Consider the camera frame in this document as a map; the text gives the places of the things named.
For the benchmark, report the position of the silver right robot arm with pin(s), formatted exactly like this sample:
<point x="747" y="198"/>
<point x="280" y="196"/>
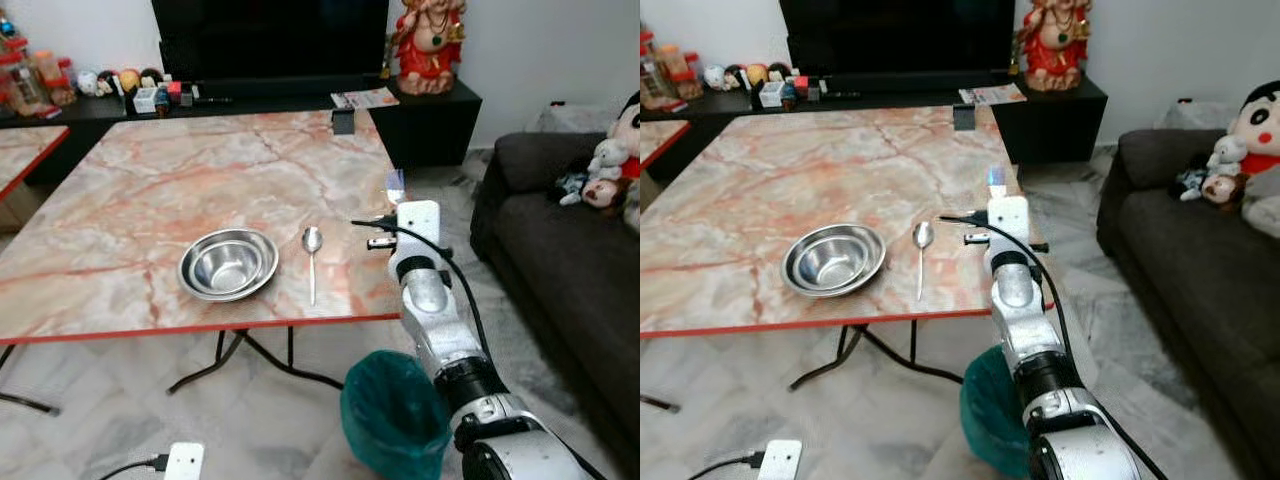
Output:
<point x="440" y="320"/>
<point x="1030" y="320"/>

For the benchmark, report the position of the small black box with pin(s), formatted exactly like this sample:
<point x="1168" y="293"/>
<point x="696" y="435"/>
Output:
<point x="965" y="117"/>
<point x="343" y="121"/>

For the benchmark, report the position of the black tv cabinet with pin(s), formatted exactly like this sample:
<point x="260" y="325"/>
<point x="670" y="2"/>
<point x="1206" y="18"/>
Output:
<point x="440" y="125"/>
<point x="1060" y="120"/>

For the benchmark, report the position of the printed paper leaflet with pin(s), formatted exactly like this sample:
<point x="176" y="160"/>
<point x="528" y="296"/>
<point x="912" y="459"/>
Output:
<point x="365" y="98"/>
<point x="992" y="95"/>

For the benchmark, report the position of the stainless steel spoon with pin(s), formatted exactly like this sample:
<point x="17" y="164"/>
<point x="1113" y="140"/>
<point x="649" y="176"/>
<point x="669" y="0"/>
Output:
<point x="922" y="236"/>
<point x="312" y="240"/>

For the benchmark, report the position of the red and gold statue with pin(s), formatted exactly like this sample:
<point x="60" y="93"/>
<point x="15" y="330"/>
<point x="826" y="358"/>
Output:
<point x="430" y="45"/>
<point x="1053" y="45"/>

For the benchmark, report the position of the black remote control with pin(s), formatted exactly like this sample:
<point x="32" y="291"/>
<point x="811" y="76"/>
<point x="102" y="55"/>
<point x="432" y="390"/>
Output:
<point x="213" y="100"/>
<point x="842" y="95"/>

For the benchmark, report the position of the small dark plush toy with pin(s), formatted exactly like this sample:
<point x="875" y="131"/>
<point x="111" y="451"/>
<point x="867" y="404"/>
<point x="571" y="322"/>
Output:
<point x="1190" y="182"/>
<point x="574" y="186"/>

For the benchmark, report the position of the black television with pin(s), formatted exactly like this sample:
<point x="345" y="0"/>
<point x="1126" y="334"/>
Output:
<point x="895" y="35"/>
<point x="270" y="35"/>

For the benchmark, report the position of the stainless steel bowl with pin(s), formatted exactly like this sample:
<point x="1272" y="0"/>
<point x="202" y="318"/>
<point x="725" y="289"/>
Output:
<point x="228" y="265"/>
<point x="833" y="260"/>

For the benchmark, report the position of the grey plastic bag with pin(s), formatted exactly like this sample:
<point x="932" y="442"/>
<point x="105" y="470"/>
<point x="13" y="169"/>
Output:
<point x="1200" y="115"/>
<point x="570" y="120"/>

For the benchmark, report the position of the dark grey sofa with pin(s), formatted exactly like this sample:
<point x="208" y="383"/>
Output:
<point x="560" y="280"/>
<point x="1190" y="270"/>

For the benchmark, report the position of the small brown plush toy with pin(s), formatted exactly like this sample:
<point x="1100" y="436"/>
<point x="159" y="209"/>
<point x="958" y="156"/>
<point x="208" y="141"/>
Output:
<point x="603" y="193"/>
<point x="1222" y="190"/>

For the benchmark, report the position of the small white plush toy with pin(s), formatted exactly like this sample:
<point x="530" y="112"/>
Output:
<point x="608" y="158"/>
<point x="1227" y="155"/>

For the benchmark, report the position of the small blue bottle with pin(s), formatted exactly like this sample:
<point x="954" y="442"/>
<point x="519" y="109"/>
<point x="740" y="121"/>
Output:
<point x="162" y="102"/>
<point x="790" y="98"/>

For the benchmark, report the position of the green plastic trash bin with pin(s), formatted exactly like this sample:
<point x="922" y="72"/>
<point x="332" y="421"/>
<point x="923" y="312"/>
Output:
<point x="390" y="420"/>
<point x="990" y="420"/>

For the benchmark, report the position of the large cartoon boy plush doll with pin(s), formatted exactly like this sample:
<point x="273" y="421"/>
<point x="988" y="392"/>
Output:
<point x="1262" y="130"/>
<point x="630" y="130"/>

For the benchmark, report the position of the small white carton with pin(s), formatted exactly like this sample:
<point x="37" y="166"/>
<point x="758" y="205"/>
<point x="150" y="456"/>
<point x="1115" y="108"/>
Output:
<point x="145" y="100"/>
<point x="772" y="95"/>

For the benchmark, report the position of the clear jar with red lid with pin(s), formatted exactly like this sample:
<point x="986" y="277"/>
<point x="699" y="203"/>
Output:
<point x="25" y="85"/>
<point x="655" y="80"/>

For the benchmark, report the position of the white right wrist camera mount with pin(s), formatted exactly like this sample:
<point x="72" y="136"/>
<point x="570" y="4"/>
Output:
<point x="419" y="225"/>
<point x="1008" y="220"/>

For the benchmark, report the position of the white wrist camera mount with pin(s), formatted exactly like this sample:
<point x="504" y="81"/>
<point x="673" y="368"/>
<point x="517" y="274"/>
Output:
<point x="185" y="462"/>
<point x="780" y="460"/>
<point x="419" y="225"/>
<point x="1008" y="220"/>

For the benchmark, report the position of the black metal table leg frame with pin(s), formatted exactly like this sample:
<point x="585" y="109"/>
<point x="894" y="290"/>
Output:
<point x="850" y="345"/>
<point x="232" y="350"/>

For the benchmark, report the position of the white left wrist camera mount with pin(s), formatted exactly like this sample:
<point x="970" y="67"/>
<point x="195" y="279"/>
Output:
<point x="780" y="460"/>
<point x="185" y="462"/>

